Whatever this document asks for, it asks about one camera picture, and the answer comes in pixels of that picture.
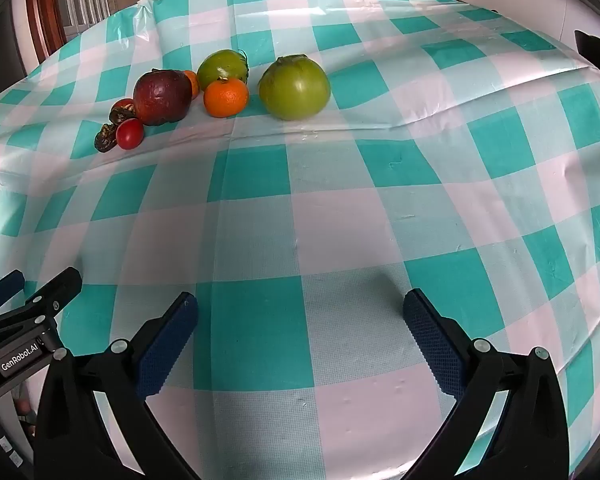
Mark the large green persimmon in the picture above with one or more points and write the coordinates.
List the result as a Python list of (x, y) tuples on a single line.
[(294, 89)]

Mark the dark red apple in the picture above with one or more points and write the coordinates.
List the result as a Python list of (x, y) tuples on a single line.
[(162, 97)]

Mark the small red tomato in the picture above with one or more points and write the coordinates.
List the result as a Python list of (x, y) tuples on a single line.
[(130, 134)]

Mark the yellowish green persimmon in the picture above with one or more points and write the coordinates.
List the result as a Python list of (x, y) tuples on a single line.
[(222, 66)]

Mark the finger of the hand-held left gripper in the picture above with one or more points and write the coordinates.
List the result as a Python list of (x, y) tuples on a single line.
[(55, 295), (5, 286)]

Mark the orange mandarin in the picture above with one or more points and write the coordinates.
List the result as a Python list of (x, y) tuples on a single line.
[(193, 84), (226, 98)]

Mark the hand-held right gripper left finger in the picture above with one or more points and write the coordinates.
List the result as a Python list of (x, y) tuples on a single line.
[(170, 345)]

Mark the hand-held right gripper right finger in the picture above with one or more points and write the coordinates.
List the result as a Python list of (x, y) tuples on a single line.
[(432, 345)]

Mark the teal white checkered tablecloth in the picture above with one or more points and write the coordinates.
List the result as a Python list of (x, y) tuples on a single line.
[(330, 210)]

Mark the dark brown wrinkled fruit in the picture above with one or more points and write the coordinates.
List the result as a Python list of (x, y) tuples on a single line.
[(105, 139), (121, 110)]

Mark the brown wooden door frame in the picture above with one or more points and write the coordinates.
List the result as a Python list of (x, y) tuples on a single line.
[(47, 10)]

